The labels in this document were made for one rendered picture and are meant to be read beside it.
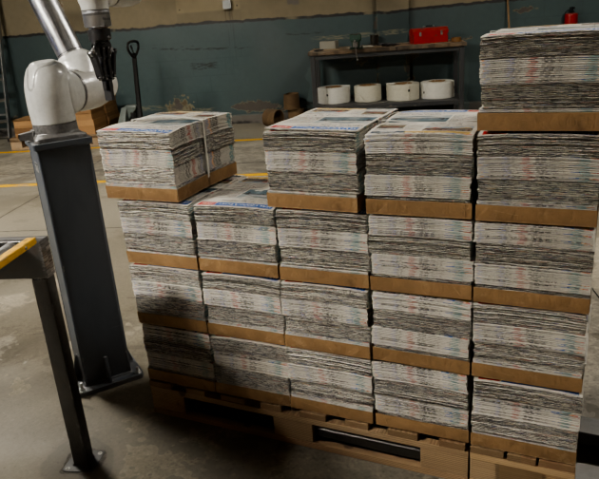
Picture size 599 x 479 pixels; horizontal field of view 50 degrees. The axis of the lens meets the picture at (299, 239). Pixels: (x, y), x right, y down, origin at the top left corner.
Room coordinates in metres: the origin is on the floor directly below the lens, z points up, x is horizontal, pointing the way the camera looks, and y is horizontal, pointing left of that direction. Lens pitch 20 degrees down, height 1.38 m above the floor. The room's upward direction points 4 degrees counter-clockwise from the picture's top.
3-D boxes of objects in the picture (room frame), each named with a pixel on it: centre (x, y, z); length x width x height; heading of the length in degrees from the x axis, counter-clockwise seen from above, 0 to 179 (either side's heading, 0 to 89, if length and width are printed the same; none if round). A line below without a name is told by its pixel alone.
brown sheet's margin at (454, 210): (1.81, -0.40, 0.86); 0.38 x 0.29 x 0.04; 155
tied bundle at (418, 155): (1.81, -0.40, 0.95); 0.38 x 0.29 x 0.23; 155
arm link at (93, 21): (2.30, 0.62, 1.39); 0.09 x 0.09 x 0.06
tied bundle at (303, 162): (1.94, -0.13, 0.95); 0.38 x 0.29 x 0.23; 153
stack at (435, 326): (2.00, -0.01, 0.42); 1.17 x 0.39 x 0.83; 64
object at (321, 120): (1.94, -0.13, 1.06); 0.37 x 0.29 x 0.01; 153
